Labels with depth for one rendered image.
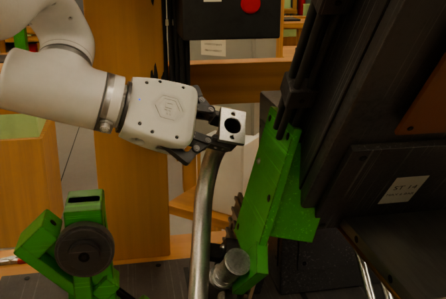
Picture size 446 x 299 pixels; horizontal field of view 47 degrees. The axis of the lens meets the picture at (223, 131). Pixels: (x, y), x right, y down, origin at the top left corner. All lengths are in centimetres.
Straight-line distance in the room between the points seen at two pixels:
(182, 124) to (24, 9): 26
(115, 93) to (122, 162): 35
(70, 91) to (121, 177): 38
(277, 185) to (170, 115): 18
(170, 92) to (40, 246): 27
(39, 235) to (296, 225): 34
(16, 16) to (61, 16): 13
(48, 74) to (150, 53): 32
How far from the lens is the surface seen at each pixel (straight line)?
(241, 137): 75
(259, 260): 71
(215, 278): 76
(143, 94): 73
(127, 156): 104
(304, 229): 74
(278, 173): 68
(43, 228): 72
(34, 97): 71
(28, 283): 108
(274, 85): 113
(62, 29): 76
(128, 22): 98
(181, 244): 118
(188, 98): 75
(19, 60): 72
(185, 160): 73
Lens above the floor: 147
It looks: 18 degrees down
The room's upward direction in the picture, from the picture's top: straight up
